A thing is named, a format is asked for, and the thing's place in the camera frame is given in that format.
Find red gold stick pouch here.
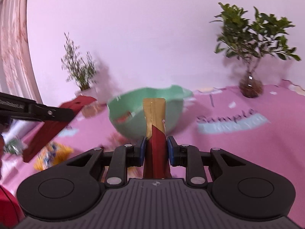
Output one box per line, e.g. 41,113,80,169
143,98,172,179

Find dark red pouch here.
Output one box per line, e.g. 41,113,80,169
22,96,97,163

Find yellow blue chips bag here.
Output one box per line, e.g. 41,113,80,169
34,142,73,171

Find pink patterned curtain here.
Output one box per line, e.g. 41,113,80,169
1,0,42,103

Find green plastic bowl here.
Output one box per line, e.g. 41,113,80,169
107,85,193,139

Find thin plant in white pot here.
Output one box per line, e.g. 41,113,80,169
60,33,97,93

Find pink printed tablecloth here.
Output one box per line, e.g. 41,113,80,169
1,81,304,227

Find leafy plant in glass vase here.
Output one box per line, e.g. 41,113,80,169
214,2,301,98

